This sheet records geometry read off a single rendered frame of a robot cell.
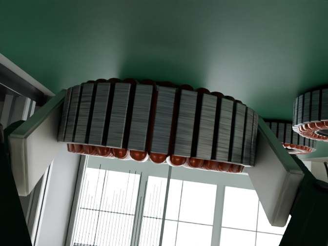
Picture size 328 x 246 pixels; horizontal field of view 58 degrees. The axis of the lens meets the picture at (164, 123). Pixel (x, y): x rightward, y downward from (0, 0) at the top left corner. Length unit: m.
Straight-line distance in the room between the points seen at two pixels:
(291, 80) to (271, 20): 0.10
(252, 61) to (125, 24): 0.10
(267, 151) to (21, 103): 0.35
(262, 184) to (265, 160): 0.01
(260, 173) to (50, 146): 0.11
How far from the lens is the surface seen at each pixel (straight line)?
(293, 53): 0.23
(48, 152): 0.16
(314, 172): 1.00
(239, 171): 0.16
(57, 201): 0.63
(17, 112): 0.44
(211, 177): 6.73
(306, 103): 0.30
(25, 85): 0.44
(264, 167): 0.16
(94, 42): 0.25
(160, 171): 6.61
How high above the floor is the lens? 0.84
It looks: 9 degrees down
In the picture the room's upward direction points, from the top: 172 degrees counter-clockwise
